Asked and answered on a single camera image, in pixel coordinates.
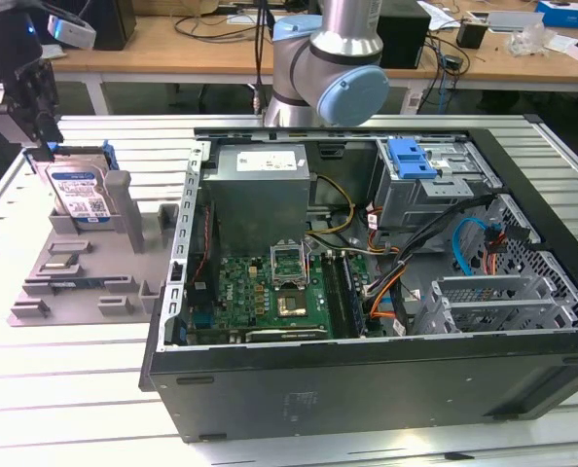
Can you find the hard disk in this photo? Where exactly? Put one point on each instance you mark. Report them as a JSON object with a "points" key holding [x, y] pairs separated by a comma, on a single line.
{"points": [[77, 190]]}

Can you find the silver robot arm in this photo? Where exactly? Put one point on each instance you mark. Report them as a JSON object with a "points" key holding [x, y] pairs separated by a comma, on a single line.
{"points": [[337, 29]]}

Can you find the grey metal disk bay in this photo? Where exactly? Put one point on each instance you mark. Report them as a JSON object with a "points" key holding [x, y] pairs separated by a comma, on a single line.
{"points": [[488, 309]]}

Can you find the crumpled white paper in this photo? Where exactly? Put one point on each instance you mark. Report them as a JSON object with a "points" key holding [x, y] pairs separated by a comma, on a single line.
{"points": [[58, 52]]}

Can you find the black computer tower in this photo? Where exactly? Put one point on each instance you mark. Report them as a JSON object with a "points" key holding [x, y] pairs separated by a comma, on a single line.
{"points": [[116, 24]]}

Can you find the grey parts rack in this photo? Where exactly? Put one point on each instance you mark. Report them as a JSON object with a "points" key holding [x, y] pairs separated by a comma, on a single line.
{"points": [[94, 253]]}

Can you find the wooden desk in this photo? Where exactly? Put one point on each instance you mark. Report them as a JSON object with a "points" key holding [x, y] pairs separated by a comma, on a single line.
{"points": [[196, 53]]}

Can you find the silver CPU chip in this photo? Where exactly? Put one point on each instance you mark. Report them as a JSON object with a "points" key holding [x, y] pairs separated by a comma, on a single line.
{"points": [[62, 262]]}

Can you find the brown cardboard piece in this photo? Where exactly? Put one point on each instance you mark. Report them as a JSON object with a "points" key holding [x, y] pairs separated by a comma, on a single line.
{"points": [[196, 6]]}

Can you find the green RAM stick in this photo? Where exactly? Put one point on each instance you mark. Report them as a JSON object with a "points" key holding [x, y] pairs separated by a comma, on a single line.
{"points": [[75, 283], [354, 297]]}

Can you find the black case fan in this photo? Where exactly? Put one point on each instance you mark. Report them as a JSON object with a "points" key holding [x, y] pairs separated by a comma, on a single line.
{"points": [[206, 233]]}

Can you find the white paper sheet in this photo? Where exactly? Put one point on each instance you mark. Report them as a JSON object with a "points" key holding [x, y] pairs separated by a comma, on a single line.
{"points": [[245, 19]]}

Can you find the grey power supply unit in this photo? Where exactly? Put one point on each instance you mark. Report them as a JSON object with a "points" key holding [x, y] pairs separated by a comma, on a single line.
{"points": [[260, 204]]}

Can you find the green motherboard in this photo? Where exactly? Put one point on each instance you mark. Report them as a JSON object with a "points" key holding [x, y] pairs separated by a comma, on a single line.
{"points": [[240, 292]]}

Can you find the locking lever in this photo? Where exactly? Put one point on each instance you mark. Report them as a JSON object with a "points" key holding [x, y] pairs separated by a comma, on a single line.
{"points": [[309, 262]]}

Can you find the CPU socket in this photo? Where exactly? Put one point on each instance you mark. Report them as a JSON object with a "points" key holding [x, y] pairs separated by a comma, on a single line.
{"points": [[294, 304]]}

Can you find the black graphics card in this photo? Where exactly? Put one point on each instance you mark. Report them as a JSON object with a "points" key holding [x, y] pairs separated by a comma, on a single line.
{"points": [[289, 334]]}

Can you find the black speaker box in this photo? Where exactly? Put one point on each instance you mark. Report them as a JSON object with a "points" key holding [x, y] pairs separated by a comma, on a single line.
{"points": [[406, 39]]}

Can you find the blue plastic drive latch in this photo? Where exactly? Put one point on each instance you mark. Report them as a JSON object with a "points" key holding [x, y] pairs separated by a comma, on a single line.
{"points": [[410, 163]]}

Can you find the grey optical drive cage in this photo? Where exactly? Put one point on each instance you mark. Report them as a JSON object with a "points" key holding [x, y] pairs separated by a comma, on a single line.
{"points": [[415, 204]]}

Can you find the black PC case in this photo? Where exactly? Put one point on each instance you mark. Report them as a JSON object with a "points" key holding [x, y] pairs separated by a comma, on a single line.
{"points": [[318, 389]]}

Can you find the black power adapter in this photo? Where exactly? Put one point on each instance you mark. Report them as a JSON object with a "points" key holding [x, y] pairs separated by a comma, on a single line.
{"points": [[452, 62]]}

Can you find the small black box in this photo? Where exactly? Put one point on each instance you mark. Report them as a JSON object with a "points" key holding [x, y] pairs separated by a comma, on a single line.
{"points": [[470, 35]]}

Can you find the grey flat device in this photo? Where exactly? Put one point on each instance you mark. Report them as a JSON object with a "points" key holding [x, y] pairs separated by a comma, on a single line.
{"points": [[515, 22]]}

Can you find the clear plastic bag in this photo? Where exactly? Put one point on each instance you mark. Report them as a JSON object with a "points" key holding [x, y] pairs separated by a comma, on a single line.
{"points": [[530, 41]]}

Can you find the blue and white carton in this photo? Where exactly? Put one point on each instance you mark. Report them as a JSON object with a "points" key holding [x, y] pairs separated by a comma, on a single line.
{"points": [[566, 12]]}

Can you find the grey camera mount block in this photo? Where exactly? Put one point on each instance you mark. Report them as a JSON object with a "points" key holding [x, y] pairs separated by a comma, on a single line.
{"points": [[4, 121]]}

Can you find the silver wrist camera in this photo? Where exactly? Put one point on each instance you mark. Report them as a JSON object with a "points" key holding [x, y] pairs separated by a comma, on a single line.
{"points": [[72, 31]]}

